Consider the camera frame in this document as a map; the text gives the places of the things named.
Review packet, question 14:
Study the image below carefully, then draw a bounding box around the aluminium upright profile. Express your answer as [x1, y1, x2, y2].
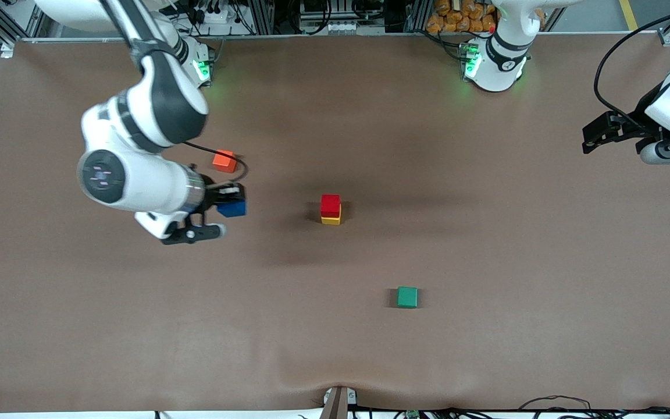
[248, 0, 275, 35]
[405, 0, 432, 33]

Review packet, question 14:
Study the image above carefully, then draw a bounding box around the brown table mat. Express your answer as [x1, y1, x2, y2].
[0, 32, 670, 414]

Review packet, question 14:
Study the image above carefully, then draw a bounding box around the orange wooden block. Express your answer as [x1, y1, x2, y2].
[213, 150, 238, 174]

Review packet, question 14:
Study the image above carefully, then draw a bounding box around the black cable bundle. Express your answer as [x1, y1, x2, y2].
[518, 396, 670, 419]

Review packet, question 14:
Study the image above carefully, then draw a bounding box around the white power strip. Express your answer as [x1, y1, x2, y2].
[195, 6, 237, 27]

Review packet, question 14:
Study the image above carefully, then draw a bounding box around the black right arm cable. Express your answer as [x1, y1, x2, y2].
[184, 141, 249, 186]

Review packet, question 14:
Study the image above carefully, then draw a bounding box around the metal table clamp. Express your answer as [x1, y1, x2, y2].
[319, 386, 358, 419]

